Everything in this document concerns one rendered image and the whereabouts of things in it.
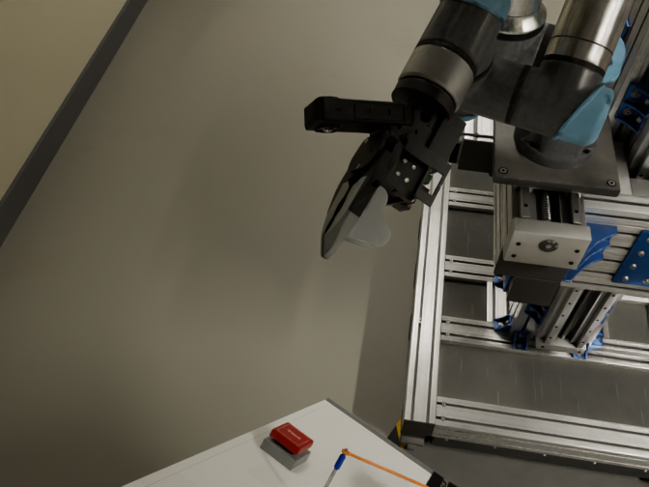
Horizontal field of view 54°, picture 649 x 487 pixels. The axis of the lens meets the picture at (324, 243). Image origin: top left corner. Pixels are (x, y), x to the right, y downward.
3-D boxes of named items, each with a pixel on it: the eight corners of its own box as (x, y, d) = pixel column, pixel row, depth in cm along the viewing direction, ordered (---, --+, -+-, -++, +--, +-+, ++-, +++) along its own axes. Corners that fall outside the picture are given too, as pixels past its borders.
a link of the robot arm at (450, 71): (434, 36, 67) (398, 59, 75) (414, 71, 66) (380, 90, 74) (486, 77, 70) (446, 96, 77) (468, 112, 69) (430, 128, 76)
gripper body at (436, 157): (429, 212, 67) (478, 117, 69) (363, 166, 64) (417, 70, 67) (395, 217, 74) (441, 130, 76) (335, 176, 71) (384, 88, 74)
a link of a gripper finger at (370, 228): (372, 280, 65) (413, 204, 67) (324, 250, 63) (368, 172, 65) (360, 280, 68) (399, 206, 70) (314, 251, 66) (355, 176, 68)
